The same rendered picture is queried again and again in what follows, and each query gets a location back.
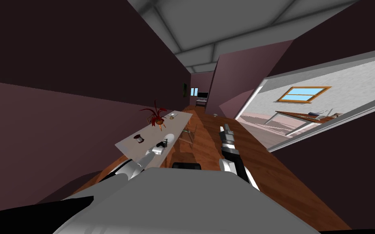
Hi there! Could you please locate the desk with black monitor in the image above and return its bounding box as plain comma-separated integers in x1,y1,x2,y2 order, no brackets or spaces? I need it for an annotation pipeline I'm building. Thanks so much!
195,92,209,108

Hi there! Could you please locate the wooden framed window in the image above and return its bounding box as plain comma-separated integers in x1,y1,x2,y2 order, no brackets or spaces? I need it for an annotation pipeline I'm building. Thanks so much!
277,86,332,104

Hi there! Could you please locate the long pale grey table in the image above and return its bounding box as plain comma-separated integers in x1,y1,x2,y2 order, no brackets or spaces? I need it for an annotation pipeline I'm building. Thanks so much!
114,110,194,169

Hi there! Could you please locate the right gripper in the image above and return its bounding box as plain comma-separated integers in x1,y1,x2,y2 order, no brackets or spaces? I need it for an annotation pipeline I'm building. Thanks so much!
220,123,237,151

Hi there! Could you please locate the wooden chair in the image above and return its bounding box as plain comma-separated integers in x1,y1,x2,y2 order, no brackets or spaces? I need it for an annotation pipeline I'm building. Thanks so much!
178,125,198,147

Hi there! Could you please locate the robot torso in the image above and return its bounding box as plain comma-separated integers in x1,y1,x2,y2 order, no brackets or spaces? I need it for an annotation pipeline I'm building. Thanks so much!
53,162,322,234

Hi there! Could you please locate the red potted plant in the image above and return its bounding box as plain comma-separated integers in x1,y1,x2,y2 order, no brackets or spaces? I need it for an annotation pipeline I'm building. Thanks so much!
139,100,168,131

